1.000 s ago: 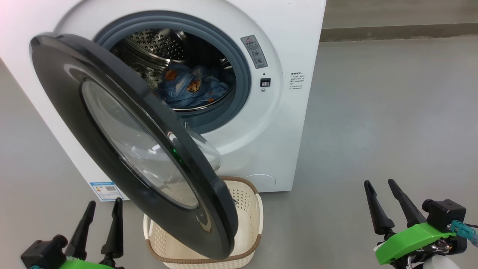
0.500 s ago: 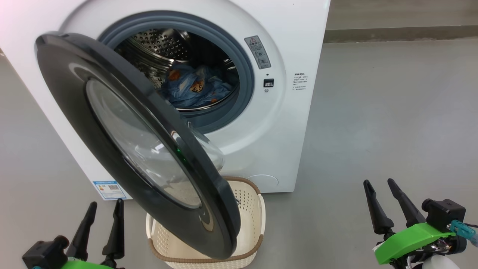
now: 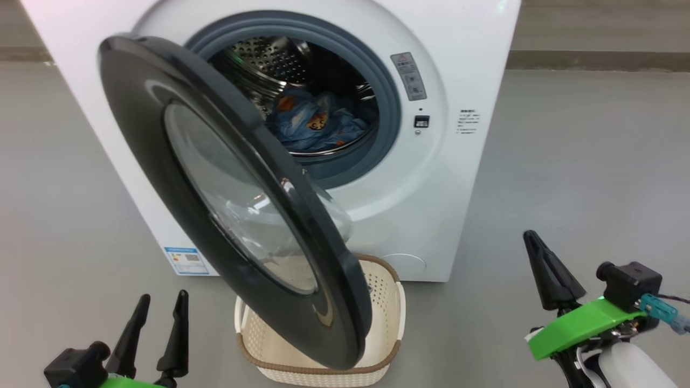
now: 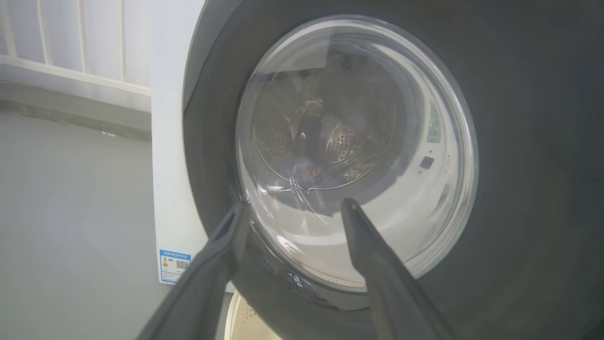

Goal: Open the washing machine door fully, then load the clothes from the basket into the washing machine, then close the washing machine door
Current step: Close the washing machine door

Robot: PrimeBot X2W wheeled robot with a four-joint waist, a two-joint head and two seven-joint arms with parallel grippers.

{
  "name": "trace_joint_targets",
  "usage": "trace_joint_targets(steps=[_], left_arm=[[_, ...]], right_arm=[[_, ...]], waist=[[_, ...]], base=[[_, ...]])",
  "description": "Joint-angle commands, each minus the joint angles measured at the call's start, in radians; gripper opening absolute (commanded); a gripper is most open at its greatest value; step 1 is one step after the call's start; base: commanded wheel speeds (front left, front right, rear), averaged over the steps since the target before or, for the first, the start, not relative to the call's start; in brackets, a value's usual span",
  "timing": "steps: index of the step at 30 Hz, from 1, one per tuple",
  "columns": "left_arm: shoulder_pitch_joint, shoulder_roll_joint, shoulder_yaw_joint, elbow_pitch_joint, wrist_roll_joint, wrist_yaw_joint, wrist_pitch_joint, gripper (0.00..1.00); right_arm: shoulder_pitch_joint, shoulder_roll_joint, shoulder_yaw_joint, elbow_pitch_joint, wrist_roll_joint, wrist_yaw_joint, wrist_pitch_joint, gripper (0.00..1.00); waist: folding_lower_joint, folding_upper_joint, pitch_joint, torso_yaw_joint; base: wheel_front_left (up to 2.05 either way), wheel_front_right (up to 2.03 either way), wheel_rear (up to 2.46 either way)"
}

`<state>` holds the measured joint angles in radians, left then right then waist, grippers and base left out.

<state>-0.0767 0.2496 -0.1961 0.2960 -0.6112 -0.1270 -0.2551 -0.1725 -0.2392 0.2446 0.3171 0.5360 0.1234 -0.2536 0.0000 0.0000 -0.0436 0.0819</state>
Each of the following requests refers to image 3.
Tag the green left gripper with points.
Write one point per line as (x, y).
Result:
(129, 383)

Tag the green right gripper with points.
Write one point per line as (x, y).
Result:
(577, 326)

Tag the black round glass door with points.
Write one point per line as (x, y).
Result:
(140, 134)

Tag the blue cartoon print garment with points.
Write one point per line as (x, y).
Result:
(318, 121)

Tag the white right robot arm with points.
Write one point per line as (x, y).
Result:
(630, 372)

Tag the cream perforated laundry basket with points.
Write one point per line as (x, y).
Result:
(385, 318)

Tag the black door latch socket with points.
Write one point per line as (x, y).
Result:
(421, 121)

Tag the white front-load washing machine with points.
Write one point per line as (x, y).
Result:
(458, 54)

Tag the grey rubber door gasket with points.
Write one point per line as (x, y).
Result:
(385, 91)

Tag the blue energy label sticker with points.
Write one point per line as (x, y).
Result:
(186, 261)

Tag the round drain filter cover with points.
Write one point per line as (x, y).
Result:
(407, 265)

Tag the printed text label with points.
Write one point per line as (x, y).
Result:
(467, 121)

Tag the grey warning sticker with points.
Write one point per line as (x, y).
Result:
(408, 75)

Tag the perforated steel drum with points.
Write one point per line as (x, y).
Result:
(264, 59)

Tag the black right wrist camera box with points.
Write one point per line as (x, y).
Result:
(630, 283)

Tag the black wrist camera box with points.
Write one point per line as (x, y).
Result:
(630, 283)
(75, 366)

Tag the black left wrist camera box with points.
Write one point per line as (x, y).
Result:
(75, 366)

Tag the teal right camera connector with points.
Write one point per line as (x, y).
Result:
(660, 310)

